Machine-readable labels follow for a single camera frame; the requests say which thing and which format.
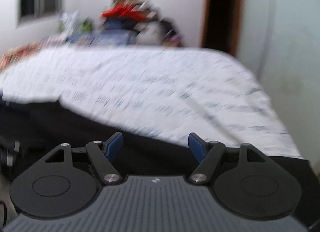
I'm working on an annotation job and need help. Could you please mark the floral orange blanket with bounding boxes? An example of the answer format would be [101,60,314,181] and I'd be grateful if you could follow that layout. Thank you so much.
[0,42,46,71]

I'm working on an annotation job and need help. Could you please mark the green plastic stool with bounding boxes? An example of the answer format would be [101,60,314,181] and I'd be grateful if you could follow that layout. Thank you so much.
[80,18,93,33]

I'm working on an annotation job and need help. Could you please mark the blue dotted bed sheet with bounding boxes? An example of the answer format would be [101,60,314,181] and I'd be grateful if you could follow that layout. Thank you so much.
[43,30,138,47]

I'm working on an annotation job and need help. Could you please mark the pile of clothes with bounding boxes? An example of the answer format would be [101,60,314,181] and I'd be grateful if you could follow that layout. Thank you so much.
[100,0,183,47]

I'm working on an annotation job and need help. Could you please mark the white quilt with blue script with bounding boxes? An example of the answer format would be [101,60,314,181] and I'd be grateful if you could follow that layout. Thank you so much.
[1,46,301,158]

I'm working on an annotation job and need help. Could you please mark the white wardrobe with flower decals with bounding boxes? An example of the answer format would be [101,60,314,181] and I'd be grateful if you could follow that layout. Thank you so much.
[237,0,319,165]

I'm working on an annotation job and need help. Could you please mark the wooden door frame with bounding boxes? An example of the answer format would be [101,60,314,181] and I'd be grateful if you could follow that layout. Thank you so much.
[201,0,244,57]

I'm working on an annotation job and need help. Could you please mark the blue floral white pillow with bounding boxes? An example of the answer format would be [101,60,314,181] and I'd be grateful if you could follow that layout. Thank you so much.
[58,10,79,36]

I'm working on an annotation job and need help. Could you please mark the black pants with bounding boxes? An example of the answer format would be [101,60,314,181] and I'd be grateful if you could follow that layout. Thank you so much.
[1,101,319,226]

